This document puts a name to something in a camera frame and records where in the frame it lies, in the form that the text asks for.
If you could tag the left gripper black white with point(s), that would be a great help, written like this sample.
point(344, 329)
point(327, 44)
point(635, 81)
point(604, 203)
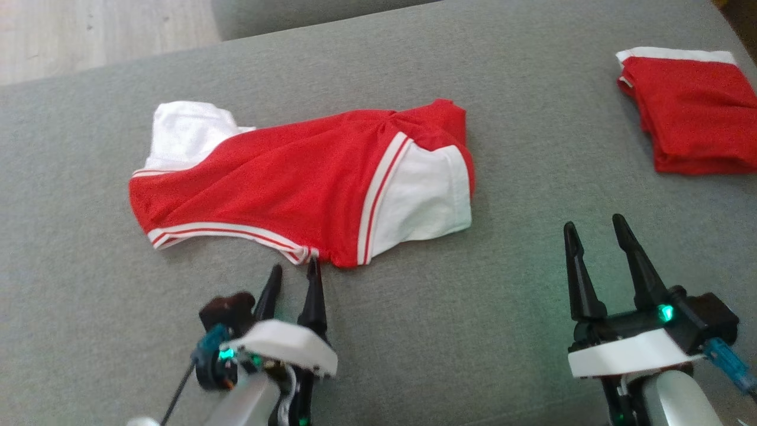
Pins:
point(284, 346)

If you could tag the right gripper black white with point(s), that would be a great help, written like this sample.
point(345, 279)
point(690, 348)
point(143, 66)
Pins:
point(639, 352)

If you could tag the red jersey with white sleeves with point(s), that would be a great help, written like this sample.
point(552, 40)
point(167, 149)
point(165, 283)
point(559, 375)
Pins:
point(295, 177)

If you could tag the red shorts with white band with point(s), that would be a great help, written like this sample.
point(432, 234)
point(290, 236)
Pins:
point(692, 112)

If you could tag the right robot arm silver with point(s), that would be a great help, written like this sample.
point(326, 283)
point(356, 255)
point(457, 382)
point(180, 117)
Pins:
point(677, 402)

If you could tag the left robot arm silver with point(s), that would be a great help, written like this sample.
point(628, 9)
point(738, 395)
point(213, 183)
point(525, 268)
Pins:
point(242, 405)

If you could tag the large grey sofa seat cushion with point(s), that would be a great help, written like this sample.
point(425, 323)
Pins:
point(355, 355)

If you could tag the small grey sofa cushion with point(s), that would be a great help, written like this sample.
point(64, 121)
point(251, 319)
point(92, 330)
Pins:
point(284, 15)

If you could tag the yellow upholstered furniture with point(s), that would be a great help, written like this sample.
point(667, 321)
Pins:
point(746, 12)

